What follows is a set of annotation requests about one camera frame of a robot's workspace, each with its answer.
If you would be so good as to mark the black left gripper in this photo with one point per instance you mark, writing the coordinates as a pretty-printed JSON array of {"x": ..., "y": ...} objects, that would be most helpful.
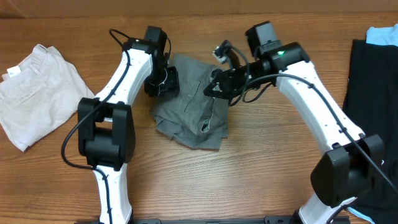
[{"x": 172, "y": 83}]

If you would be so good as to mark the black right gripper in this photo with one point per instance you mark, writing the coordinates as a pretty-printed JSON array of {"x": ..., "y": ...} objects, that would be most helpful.
[{"x": 229, "y": 89}]

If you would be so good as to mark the grey shorts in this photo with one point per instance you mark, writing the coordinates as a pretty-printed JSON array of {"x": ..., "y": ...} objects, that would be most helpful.
[{"x": 190, "y": 117}]

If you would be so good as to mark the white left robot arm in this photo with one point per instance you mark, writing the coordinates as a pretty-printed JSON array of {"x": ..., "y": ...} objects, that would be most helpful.
[{"x": 106, "y": 135}]

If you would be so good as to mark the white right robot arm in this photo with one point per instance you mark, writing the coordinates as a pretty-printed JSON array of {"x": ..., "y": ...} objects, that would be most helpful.
[{"x": 350, "y": 160}]

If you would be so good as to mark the folded beige shorts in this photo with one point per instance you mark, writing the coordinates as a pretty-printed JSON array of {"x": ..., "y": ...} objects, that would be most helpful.
[{"x": 42, "y": 96}]

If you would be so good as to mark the black garment with logo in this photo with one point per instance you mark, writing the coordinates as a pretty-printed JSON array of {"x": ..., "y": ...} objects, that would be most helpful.
[{"x": 371, "y": 103}]

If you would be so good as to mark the light blue garment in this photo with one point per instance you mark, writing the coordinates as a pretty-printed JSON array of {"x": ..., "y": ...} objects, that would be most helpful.
[{"x": 382, "y": 35}]

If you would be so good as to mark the brown cardboard backdrop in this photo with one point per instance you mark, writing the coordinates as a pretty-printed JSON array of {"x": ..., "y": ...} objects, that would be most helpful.
[{"x": 104, "y": 8}]

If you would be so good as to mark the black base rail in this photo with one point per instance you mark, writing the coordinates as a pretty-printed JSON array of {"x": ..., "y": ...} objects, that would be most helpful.
[{"x": 281, "y": 219}]

